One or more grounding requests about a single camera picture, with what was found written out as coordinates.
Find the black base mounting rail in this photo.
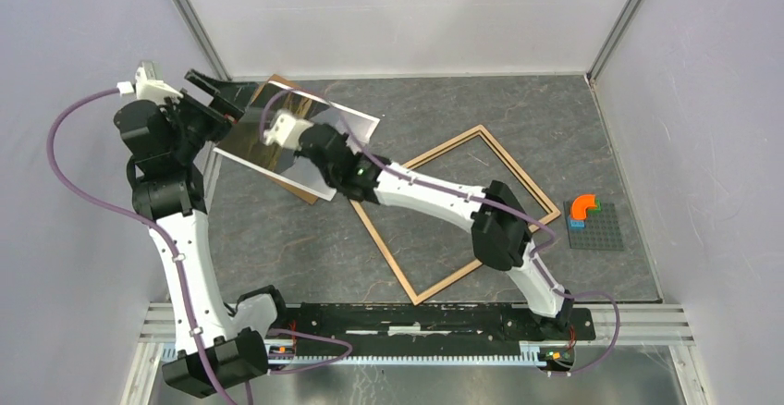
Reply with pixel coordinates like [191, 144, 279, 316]
[271, 303, 596, 358]

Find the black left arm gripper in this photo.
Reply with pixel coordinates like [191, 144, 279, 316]
[164, 69, 259, 161]

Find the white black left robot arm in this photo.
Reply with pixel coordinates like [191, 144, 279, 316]
[114, 61, 290, 399]

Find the dark grey brick baseplate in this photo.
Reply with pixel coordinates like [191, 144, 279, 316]
[564, 201, 625, 252]

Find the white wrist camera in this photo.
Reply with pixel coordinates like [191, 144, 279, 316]
[262, 109, 313, 151]
[116, 60, 183, 104]

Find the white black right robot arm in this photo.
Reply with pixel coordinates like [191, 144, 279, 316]
[215, 80, 573, 338]

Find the blue brick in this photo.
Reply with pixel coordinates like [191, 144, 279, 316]
[569, 217, 585, 229]

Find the orange curved brick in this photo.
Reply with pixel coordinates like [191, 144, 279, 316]
[570, 193, 597, 220]

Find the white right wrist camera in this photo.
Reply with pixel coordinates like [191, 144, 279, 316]
[262, 109, 313, 151]

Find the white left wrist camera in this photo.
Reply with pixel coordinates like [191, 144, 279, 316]
[116, 60, 183, 104]

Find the brown backing board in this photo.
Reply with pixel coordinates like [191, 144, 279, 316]
[248, 74, 339, 204]

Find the landscape photo print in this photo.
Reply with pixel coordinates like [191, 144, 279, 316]
[215, 80, 380, 201]

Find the light wooden picture frame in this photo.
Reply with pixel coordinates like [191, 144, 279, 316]
[352, 125, 566, 318]

